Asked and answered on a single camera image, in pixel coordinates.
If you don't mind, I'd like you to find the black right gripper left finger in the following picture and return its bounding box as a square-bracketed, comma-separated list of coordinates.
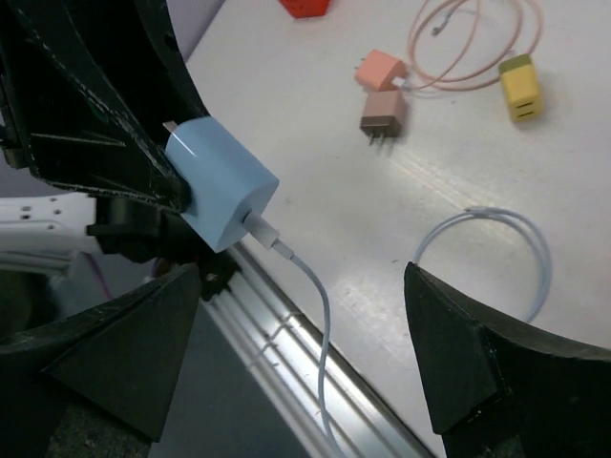
[1, 264, 200, 457]

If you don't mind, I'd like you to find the blue charger plug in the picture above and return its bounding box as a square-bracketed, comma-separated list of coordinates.
[163, 116, 280, 253]

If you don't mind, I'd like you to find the yellow charger plug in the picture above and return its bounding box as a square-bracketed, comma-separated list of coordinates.
[498, 53, 543, 122]

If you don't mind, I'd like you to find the red cube adapter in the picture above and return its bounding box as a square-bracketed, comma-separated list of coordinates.
[279, 0, 331, 19]

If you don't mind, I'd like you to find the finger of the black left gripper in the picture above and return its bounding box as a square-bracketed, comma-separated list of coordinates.
[128, 0, 209, 143]
[1, 1, 191, 212]

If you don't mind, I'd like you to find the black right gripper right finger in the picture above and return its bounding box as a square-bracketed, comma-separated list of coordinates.
[404, 262, 610, 457]

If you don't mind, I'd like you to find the brown charger plug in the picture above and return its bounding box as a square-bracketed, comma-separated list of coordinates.
[359, 90, 409, 156]

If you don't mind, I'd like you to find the aluminium table frame rail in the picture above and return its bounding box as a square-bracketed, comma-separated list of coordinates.
[204, 246, 433, 457]

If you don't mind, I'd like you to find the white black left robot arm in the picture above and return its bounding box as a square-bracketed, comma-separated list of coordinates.
[1, 1, 207, 262]

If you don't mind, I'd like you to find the pink charger plug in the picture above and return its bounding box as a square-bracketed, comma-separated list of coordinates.
[354, 50, 408, 92]

